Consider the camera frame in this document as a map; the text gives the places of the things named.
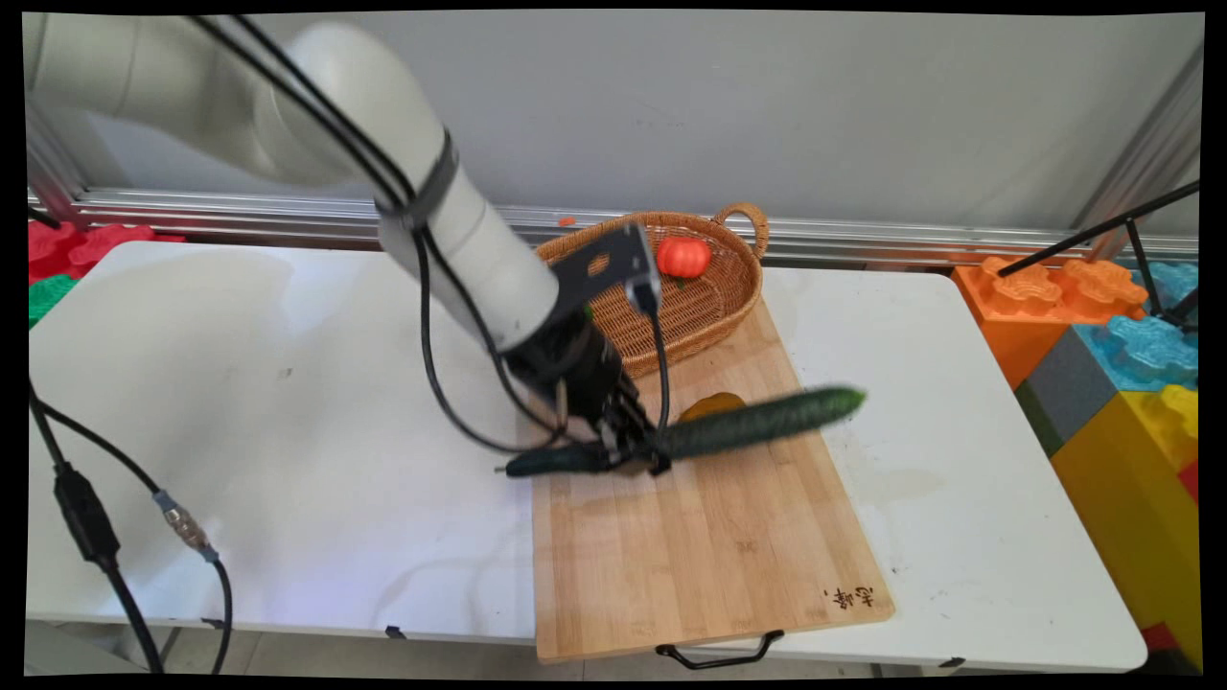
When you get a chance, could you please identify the yellow giant building block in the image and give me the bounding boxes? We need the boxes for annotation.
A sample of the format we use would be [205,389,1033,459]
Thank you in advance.
[1050,384,1203,670]

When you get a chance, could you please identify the woven wicker basket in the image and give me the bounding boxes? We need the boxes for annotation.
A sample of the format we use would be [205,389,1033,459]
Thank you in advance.
[533,202,771,380]

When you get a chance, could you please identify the slanted aluminium frame post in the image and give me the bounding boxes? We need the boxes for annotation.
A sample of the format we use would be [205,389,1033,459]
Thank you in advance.
[1069,43,1205,262]

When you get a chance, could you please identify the red tomato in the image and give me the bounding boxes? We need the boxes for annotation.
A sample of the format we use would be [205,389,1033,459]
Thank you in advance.
[657,236,713,281]

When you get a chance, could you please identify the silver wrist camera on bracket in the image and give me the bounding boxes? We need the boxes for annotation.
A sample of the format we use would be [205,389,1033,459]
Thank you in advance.
[550,221,664,323]

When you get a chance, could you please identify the red giant building block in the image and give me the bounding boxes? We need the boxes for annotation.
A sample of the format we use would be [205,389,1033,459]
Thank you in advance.
[27,220,187,287]

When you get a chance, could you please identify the black cable with metal connector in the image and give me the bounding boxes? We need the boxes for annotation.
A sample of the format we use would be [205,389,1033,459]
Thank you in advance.
[33,399,235,676]

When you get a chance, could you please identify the grey giant building block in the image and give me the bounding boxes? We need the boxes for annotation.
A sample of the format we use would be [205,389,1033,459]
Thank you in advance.
[1014,327,1119,457]

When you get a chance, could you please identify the bamboo cutting board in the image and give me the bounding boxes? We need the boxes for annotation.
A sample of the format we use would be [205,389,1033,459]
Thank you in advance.
[527,295,896,670]

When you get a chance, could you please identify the horizontal aluminium frame rail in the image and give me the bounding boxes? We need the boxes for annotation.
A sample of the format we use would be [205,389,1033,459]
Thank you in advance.
[29,188,1199,271]

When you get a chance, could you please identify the black tripod rods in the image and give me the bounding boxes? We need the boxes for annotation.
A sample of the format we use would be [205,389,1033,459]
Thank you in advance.
[995,180,1201,333]

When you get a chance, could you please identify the blue giant building block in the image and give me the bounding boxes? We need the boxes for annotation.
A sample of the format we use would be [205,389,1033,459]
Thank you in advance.
[1072,261,1201,396]

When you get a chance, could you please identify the orange giant building block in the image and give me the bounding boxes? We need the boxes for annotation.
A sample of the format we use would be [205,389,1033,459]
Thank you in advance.
[951,255,1149,390]

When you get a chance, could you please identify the green giant building block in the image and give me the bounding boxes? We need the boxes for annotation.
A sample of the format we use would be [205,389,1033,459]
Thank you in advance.
[27,273,81,331]

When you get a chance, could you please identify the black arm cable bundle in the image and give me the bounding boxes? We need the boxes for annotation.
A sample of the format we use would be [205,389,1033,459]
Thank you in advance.
[188,13,609,455]

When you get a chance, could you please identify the brown potato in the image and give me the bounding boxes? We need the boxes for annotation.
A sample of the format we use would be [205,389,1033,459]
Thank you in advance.
[677,392,749,424]

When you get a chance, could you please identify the long dark green cucumber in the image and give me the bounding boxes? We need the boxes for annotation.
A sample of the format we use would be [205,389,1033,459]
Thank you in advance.
[497,385,868,479]

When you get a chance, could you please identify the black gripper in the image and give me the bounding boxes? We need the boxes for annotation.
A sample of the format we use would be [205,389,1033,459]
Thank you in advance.
[502,309,674,478]

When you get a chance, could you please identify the thin black camera cable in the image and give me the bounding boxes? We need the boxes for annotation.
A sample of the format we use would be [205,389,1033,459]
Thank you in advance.
[648,305,672,434]

